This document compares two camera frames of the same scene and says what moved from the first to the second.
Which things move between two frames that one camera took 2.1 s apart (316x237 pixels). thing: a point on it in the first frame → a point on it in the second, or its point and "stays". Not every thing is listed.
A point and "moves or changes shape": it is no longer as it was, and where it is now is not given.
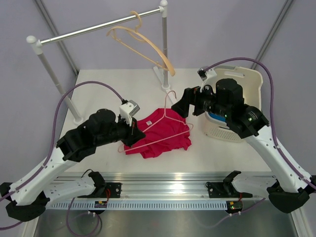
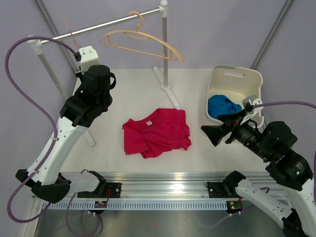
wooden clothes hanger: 171,67 moves or changes shape
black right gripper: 191,96 → 215,133
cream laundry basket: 252,83 stays
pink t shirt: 164,132 stays
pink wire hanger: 164,117 → 76,44
